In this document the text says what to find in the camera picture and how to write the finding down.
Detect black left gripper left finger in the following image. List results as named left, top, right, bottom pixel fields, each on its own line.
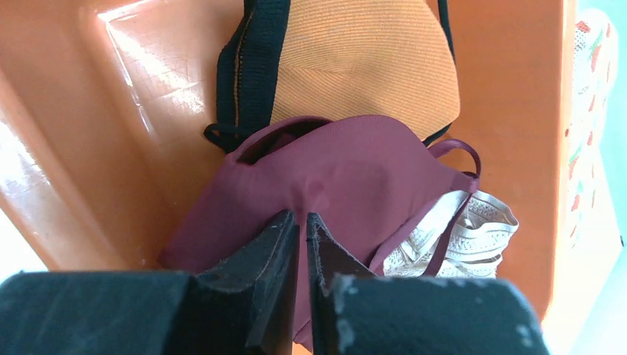
left=1, top=211, right=299, bottom=354

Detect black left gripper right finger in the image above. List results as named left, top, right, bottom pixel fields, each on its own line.
left=307, top=213, right=549, bottom=354

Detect dark red bra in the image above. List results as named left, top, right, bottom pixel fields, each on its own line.
left=159, top=115, right=481, bottom=354

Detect orange bra black straps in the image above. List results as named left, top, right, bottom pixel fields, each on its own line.
left=203, top=0, right=461, bottom=154

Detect floral padded bra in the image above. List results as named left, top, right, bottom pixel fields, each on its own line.
left=565, top=8, right=619, bottom=247

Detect beige crumpled garment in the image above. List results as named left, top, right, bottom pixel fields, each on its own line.
left=383, top=191, right=519, bottom=278

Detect orange plastic tub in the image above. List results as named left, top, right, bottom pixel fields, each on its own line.
left=1, top=1, right=576, bottom=317

